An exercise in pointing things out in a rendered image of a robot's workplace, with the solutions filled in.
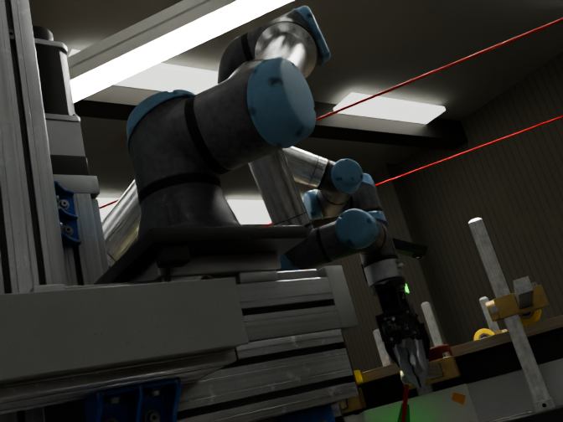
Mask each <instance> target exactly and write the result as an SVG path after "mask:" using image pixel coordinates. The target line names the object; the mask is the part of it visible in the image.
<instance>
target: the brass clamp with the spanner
mask: <svg viewBox="0 0 563 422"><path fill-rule="evenodd" d="M429 363H439V364H440V367H441V370H442V374H443V376H441V377H438V378H433V379H426V381H425V384H424V386H425V385H428V384H433V383H438V382H441V381H444V380H448V379H451V378H456V377H460V376H461V374H460V372H459V370H458V367H457V363H456V360H455V358H454V356H449V357H445V358H440V359H437V360H434V361H431V362H429ZM416 388H417V387H416V386H415V385H414V384H412V383H410V384H409V390H410V389H416Z"/></svg>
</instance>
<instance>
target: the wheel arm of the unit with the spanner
mask: <svg viewBox="0 0 563 422"><path fill-rule="evenodd" d="M412 366H413V367H414V373H415V374H416V376H417V377H418V369H417V367H416V364H415V363H413V364H412ZM441 376H443V374H442V370H441V367H440V364H439V363H428V372H427V377H426V379H433V378H438V377H441Z"/></svg>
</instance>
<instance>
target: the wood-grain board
mask: <svg viewBox="0 0 563 422"><path fill-rule="evenodd" d="M523 328H524V331H525V334H526V336H527V338H528V337H534V336H537V335H540V334H543V333H547V332H552V331H555V330H558V329H561V328H563V315H562V316H557V317H554V318H551V319H548V320H544V321H542V322H536V323H533V324H530V325H527V326H524V327H523ZM511 342H512V340H511V337H510V335H509V331H506V332H501V333H498V334H495V335H492V336H489V337H484V338H480V339H478V340H474V341H471V342H466V343H463V344H460V345H456V346H454V347H450V348H451V351H452V356H454V358H460V357H462V356H466V355H468V354H472V353H477V352H480V351H483V350H487V349H490V348H493V347H498V346H501V345H504V344H508V343H511ZM397 374H400V369H399V368H398V365H397V364H396V363H393V364H390V365H387V366H384V367H381V368H376V369H372V370H369V371H366V372H363V373H361V376H362V379H363V382H362V383H361V384H365V383H370V382H373V381H376V380H379V379H382V378H388V377H391V376H394V375H397ZM361 384H358V386H359V385H361Z"/></svg>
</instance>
